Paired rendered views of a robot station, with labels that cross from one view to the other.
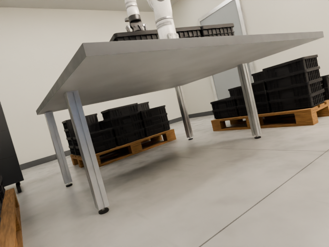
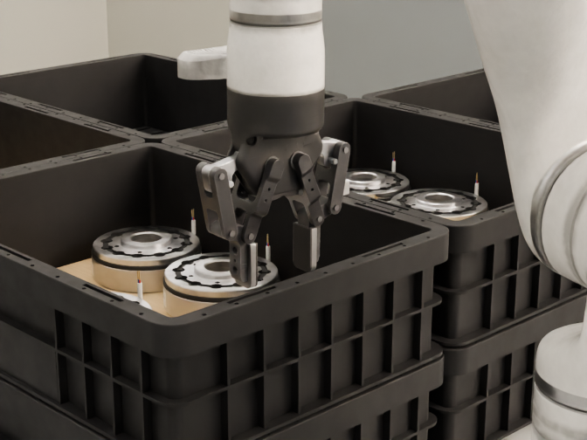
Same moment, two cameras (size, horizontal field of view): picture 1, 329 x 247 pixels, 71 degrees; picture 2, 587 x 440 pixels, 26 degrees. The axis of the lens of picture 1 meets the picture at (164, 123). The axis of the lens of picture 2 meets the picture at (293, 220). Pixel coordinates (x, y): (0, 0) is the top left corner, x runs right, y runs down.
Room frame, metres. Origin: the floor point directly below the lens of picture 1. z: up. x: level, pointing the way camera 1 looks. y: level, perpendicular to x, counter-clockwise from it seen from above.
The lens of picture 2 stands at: (0.55, 0.32, 1.25)
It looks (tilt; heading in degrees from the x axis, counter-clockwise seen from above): 18 degrees down; 341
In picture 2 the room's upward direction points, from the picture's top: straight up
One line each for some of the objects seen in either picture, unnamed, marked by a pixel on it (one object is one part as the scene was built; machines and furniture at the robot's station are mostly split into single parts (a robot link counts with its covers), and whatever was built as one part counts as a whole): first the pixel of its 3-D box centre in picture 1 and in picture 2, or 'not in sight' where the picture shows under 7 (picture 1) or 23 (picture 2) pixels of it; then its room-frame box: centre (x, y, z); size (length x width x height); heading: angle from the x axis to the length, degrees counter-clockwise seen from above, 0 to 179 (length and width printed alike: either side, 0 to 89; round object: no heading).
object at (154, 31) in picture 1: (129, 44); (159, 227); (1.54, 0.10, 0.92); 0.40 x 0.30 x 0.02; 25
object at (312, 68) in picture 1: (293, 85); not in sight; (2.23, -1.31, 0.37); 0.40 x 0.30 x 0.45; 33
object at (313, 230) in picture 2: not in sight; (304, 247); (1.47, 0.00, 0.91); 0.02 x 0.01 x 0.04; 21
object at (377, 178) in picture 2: not in sight; (363, 178); (1.80, -0.19, 0.86); 0.05 x 0.05 x 0.01
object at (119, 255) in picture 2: not in sight; (146, 244); (1.67, 0.08, 0.86); 0.10 x 0.10 x 0.01
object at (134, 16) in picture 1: (135, 23); (275, 137); (1.46, 0.02, 1.01); 0.08 x 0.08 x 0.09
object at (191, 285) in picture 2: not in sight; (221, 273); (1.57, 0.04, 0.86); 0.10 x 0.10 x 0.01
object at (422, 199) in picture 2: not in sight; (438, 200); (1.70, -0.23, 0.86); 0.05 x 0.05 x 0.01
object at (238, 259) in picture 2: not in sight; (231, 250); (1.44, 0.06, 0.93); 0.03 x 0.01 x 0.05; 111
